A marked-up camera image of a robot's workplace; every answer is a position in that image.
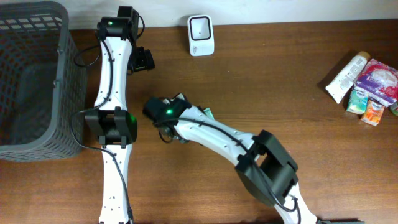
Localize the teal wet wipes pack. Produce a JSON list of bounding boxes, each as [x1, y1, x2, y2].
[[203, 108, 215, 119]]

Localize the green lid glass jar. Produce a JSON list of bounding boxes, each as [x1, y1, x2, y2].
[[389, 102, 398, 116]]

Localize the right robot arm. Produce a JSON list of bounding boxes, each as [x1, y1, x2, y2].
[[143, 93, 318, 223]]

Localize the small white green packet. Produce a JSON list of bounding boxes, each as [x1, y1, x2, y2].
[[346, 90, 368, 115]]

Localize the dark grey plastic basket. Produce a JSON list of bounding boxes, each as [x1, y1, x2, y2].
[[1, 1, 87, 162]]

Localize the white cream tube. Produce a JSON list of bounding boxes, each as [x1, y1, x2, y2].
[[325, 51, 371, 104]]

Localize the purple pink tissue pack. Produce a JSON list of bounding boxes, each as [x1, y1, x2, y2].
[[354, 59, 397, 107]]

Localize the small orange packet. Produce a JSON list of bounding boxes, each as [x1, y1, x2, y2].
[[361, 100, 385, 126]]

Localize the white barcode scanner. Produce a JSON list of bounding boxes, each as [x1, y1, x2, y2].
[[187, 15, 215, 57]]

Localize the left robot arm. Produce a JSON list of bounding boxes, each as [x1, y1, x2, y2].
[[85, 6, 155, 224]]

